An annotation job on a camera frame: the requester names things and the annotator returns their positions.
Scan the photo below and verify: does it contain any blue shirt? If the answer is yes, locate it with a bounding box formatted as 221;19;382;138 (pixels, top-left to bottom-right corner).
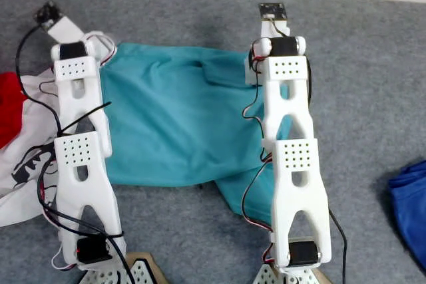
387;160;426;274

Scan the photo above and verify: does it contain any white shirt with black print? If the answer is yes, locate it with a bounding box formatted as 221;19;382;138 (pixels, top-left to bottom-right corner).
0;31;118;229

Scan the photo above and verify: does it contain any red shirt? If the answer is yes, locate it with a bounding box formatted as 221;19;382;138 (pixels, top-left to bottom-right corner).
0;71;29;150

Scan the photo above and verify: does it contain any wooden mounting board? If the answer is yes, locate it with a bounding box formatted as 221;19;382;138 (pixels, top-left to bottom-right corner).
124;251;168;284

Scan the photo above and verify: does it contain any teal shirt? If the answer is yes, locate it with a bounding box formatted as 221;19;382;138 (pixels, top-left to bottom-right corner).
99;43;291;229

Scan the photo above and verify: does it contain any black cable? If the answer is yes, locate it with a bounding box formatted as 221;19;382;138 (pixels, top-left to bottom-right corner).
15;25;112;132
328;208;348;284

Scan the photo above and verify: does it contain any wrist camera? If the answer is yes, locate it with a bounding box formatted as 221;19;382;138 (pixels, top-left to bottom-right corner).
258;2;290;22
33;1;64;29

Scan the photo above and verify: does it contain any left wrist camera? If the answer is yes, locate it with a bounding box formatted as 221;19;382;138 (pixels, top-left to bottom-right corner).
33;1;64;29

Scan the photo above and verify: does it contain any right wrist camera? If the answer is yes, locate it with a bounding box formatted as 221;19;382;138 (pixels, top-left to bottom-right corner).
258;2;290;22

